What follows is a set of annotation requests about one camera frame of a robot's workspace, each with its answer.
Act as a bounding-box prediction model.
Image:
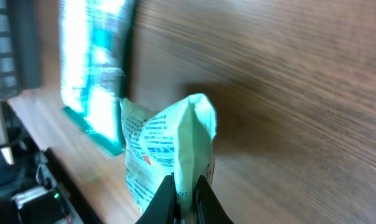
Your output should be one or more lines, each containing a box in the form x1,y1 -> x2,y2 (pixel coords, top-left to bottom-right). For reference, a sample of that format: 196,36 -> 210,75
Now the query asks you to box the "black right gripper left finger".
136,174 -> 177,224

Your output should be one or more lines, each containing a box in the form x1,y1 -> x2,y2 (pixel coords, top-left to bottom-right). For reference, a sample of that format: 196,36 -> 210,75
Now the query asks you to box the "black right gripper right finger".
193,175 -> 233,224

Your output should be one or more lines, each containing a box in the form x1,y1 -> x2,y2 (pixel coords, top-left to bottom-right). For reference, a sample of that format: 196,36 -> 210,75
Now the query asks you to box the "light green wipes packet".
121,93 -> 217,214

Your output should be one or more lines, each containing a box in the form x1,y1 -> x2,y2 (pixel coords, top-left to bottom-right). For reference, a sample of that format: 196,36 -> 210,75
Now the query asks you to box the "green 3M gloves package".
59,0 -> 138,156

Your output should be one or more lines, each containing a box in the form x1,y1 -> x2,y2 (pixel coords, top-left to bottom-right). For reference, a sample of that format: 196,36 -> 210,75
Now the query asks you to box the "grey plastic shopping basket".
0,0 -> 41,101

